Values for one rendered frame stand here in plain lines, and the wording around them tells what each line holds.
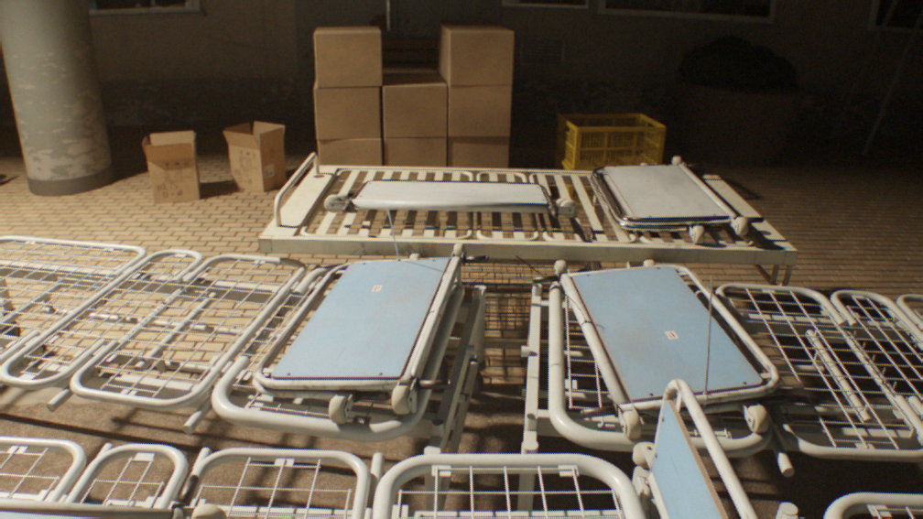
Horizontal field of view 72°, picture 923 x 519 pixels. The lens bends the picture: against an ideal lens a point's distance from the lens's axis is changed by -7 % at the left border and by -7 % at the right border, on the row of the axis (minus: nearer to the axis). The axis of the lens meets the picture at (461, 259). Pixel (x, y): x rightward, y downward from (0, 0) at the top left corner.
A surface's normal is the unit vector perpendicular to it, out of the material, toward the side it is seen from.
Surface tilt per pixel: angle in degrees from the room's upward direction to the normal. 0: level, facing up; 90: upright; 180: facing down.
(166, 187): 90
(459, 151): 90
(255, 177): 90
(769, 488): 0
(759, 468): 0
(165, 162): 91
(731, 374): 5
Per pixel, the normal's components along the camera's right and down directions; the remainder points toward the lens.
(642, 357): -0.07, -0.91
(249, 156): -0.48, 0.35
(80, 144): 0.76, 0.27
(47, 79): 0.39, 0.38
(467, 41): 0.13, 0.40
